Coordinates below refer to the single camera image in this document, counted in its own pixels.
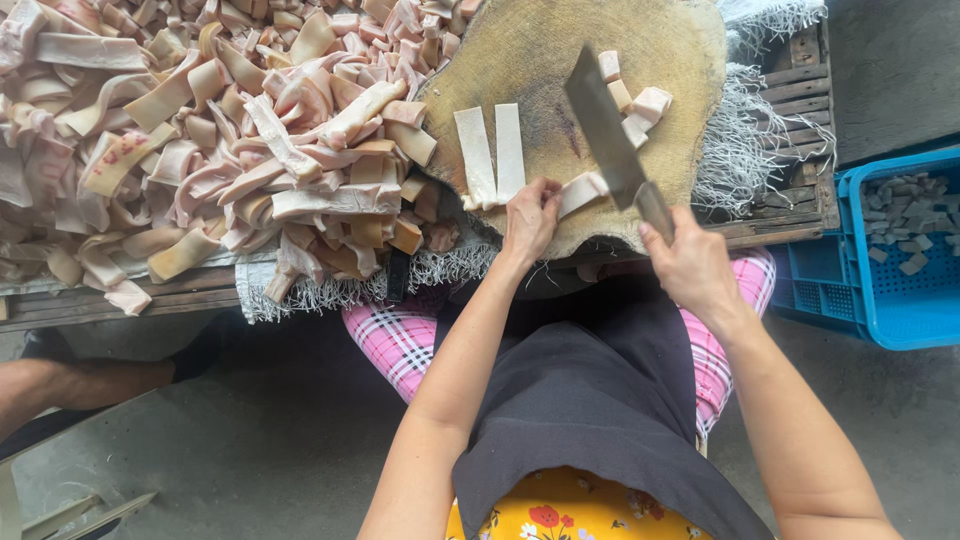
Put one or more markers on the wooden slatted table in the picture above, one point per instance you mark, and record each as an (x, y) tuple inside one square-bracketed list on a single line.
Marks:
[(799, 105)]

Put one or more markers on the blue plastic crate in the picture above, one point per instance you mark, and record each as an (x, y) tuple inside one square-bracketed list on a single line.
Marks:
[(900, 300)]

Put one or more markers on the person's left hand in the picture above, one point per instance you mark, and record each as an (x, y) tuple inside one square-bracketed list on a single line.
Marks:
[(529, 221)]

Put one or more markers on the yellow floral shirt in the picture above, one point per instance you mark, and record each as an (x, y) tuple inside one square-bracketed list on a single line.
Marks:
[(570, 510)]

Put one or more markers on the person's right hand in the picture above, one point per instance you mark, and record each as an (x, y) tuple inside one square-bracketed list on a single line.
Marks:
[(694, 270)]

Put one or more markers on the pink plaid trousers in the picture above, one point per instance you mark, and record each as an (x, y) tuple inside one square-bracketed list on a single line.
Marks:
[(394, 341)]

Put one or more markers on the white frayed woven sack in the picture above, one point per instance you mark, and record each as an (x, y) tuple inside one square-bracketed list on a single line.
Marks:
[(739, 142)]

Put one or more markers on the metal stool frame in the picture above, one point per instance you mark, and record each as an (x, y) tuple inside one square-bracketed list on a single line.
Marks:
[(67, 514)]

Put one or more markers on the person's left fingers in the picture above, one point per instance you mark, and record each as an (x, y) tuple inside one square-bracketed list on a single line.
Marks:
[(536, 191)]

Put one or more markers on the short pork skin strip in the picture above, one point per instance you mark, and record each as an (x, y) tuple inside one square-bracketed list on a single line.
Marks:
[(581, 193)]

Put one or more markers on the cut pork skin piece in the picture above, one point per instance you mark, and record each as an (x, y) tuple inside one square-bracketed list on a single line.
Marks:
[(635, 130), (609, 66), (652, 103), (620, 95)]

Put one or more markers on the round wooden chopping block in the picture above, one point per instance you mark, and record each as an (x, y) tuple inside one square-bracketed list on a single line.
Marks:
[(517, 67)]

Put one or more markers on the pile of diced skin cubes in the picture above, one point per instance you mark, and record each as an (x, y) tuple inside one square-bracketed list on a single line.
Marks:
[(911, 214)]

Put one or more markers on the black apron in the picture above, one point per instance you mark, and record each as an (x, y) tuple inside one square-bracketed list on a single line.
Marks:
[(592, 405)]

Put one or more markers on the heap of pork skin strips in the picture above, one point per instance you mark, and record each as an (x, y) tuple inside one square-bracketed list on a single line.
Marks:
[(187, 127)]

